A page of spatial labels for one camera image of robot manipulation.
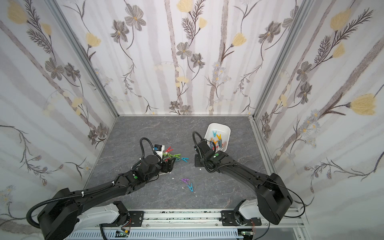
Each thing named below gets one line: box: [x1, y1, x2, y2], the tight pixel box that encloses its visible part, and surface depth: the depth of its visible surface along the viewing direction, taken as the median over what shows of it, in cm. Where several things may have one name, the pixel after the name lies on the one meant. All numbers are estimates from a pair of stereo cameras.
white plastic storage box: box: [204, 122, 231, 154], surface depth 110 cm
